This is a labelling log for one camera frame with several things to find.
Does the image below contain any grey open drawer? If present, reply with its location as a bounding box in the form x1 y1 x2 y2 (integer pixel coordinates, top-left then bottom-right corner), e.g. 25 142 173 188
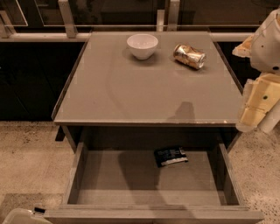
45 143 263 224

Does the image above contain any metal railing frame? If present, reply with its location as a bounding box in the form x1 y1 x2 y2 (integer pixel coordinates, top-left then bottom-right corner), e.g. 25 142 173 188
0 0 280 43

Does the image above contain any white robot base corner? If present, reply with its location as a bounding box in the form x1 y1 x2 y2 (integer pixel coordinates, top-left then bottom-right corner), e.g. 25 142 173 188
2 208 52 224

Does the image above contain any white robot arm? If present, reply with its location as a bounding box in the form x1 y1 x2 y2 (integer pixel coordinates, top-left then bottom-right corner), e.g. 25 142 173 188
232 9 280 133

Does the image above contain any dark blue rxbar wrapper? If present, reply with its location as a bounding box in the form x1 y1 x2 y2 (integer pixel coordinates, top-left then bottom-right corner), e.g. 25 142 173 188
154 146 188 167

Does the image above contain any white ceramic bowl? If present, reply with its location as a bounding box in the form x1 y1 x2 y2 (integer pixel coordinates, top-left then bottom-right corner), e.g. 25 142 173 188
127 34 158 60

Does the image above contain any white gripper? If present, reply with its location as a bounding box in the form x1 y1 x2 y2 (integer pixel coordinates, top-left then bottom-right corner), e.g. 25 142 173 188
232 9 280 132

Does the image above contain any crushed gold soda can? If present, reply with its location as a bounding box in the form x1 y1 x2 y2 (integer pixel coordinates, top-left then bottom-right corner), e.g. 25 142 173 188
173 45 207 70

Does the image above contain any grey counter cabinet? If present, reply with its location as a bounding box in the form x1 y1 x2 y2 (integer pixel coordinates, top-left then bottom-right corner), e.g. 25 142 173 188
52 31 242 142

